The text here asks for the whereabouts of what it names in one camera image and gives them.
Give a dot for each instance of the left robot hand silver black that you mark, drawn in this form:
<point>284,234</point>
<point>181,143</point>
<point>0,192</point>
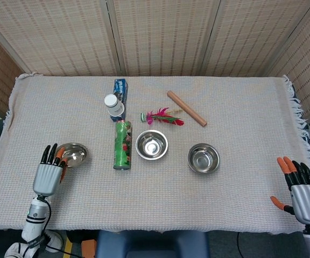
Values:
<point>46,177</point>

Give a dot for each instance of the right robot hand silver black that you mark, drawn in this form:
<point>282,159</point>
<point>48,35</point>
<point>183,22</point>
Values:
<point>307,201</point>

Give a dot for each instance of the small stainless steel bowl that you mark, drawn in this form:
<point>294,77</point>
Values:
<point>75,155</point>
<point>151,145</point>
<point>203,158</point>

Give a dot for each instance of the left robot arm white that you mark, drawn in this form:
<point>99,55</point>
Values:
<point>35,215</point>

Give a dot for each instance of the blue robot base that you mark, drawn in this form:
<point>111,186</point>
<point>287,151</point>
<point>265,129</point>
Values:
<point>152,246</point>

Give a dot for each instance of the orange block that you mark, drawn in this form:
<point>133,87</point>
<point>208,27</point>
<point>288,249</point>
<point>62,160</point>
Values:
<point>88,248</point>

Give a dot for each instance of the green printed cylindrical can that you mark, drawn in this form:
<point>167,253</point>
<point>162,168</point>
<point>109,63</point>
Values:
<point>122,145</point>

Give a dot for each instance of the white plastic bottle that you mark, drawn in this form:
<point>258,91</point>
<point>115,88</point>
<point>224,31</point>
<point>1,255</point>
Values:
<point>114,105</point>

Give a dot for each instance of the beige woven tablecloth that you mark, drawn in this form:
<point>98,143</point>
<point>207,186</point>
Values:
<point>155,193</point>

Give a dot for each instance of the blue rectangular carton box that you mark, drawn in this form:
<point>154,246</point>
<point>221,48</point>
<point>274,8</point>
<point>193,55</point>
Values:
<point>120,88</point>

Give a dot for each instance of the pink green feather shuttlecock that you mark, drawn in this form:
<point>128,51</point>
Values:
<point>163,118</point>

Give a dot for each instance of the wooden rolling stick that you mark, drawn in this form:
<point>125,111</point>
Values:
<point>186,108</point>

